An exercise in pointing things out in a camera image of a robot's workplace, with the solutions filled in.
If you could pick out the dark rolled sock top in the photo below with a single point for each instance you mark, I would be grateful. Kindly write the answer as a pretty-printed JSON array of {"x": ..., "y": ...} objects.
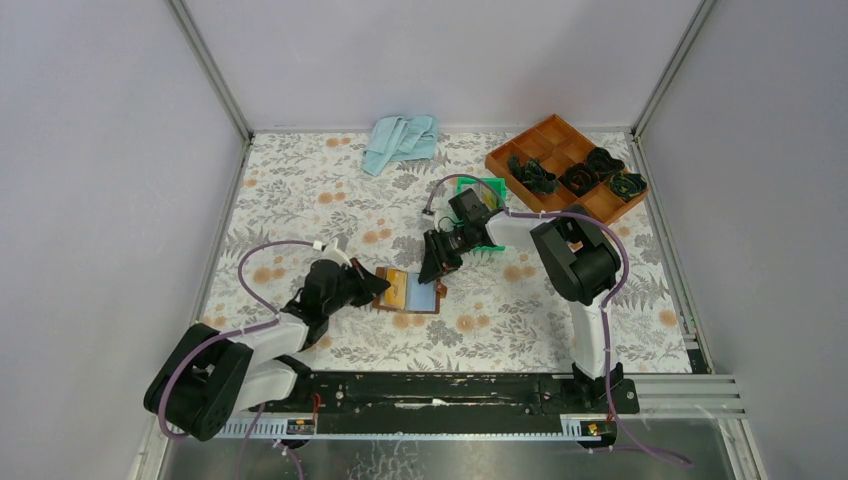
[{"x": 602, "y": 164}]

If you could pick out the floral table mat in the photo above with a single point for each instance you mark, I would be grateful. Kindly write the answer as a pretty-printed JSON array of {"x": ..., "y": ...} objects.
[{"x": 501, "y": 312}]

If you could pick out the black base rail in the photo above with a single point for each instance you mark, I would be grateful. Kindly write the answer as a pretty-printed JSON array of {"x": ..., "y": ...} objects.
[{"x": 428, "y": 403}]

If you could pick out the dark rolled sock middle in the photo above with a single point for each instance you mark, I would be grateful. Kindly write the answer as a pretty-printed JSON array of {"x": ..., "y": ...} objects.
[{"x": 579, "y": 180}]

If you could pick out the orange compartment tray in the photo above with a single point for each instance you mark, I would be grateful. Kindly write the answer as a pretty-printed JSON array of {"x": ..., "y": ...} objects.
[{"x": 551, "y": 166}]

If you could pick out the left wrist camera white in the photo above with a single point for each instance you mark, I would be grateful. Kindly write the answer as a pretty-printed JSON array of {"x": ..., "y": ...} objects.
[{"x": 333, "y": 252}]

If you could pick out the dark rolled sock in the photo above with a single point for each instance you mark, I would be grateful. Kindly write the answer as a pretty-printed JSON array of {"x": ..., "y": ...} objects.
[
  {"x": 602, "y": 164},
  {"x": 627, "y": 186},
  {"x": 579, "y": 180},
  {"x": 532, "y": 175}
]

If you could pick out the brown leather card holder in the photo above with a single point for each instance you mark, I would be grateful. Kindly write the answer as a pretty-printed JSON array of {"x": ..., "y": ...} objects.
[{"x": 421, "y": 298}]

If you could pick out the dark rolled sock right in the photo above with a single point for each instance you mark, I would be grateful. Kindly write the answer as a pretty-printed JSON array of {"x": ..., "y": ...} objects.
[{"x": 627, "y": 186}]

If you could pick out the orange gold credit card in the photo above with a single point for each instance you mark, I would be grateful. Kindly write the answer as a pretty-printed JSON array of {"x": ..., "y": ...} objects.
[{"x": 395, "y": 296}]

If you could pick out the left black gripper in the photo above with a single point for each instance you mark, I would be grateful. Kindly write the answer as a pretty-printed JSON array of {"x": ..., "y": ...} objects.
[{"x": 368, "y": 284}]

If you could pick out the green plastic basket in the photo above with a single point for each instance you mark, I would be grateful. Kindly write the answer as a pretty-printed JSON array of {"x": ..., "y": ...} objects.
[{"x": 476, "y": 203}]

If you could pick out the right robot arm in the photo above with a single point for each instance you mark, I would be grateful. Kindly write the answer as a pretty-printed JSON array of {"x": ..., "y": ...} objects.
[{"x": 576, "y": 254}]

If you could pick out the light blue cloth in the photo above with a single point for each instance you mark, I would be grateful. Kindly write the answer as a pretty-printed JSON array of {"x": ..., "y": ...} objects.
[{"x": 400, "y": 139}]

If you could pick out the dark rolled sock left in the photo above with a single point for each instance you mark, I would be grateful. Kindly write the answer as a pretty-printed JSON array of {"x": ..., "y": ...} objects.
[{"x": 532, "y": 175}]

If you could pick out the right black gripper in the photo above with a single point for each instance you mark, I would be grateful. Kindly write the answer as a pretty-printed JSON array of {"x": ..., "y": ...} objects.
[{"x": 437, "y": 259}]

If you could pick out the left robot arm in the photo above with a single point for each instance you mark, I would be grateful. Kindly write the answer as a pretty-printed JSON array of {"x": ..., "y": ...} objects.
[{"x": 211, "y": 375}]

